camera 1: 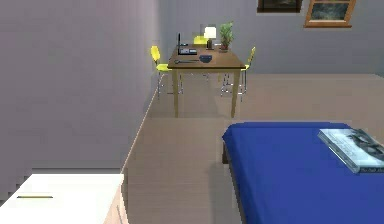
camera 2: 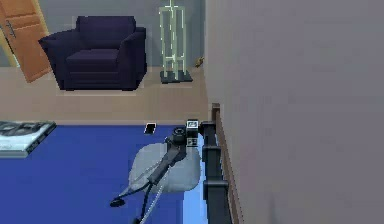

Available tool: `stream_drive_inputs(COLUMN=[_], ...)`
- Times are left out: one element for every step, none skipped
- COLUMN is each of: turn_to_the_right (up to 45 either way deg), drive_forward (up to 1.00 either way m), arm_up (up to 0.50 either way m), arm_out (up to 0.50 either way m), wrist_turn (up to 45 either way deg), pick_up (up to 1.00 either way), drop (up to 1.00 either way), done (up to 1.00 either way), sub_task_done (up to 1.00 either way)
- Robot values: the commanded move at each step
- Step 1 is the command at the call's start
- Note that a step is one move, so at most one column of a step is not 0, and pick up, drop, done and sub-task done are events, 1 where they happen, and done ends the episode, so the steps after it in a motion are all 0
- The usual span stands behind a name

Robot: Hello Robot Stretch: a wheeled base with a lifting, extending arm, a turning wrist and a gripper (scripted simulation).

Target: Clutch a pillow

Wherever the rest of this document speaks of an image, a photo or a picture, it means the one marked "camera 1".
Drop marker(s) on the brown wooden table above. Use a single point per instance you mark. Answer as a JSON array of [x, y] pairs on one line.
[[206, 63]]

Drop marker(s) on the grey metal utensil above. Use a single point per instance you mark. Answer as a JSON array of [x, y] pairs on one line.
[[184, 61]]

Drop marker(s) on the dark blue bowl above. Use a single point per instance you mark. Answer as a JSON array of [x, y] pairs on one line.
[[205, 59]]

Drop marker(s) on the yellow chair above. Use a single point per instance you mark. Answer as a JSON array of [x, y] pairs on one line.
[[248, 60], [159, 66], [200, 40]]

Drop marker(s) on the black laptop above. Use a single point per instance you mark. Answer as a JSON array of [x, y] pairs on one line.
[[185, 51]]

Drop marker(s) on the white table lamp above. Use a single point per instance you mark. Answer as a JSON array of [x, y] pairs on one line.
[[210, 32]]

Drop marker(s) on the green potted plant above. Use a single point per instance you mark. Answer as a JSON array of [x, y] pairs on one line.
[[226, 35]]

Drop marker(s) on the blue bed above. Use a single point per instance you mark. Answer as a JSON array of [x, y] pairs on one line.
[[300, 180]]

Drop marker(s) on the dark framed picture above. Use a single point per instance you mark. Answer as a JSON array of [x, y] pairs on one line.
[[279, 5]]

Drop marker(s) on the grey book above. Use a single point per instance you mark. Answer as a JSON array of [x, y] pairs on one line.
[[353, 148]]

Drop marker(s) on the wooden framed window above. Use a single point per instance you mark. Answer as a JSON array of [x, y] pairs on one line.
[[329, 12]]

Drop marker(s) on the yellow pencil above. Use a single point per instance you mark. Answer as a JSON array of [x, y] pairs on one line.
[[34, 197]]

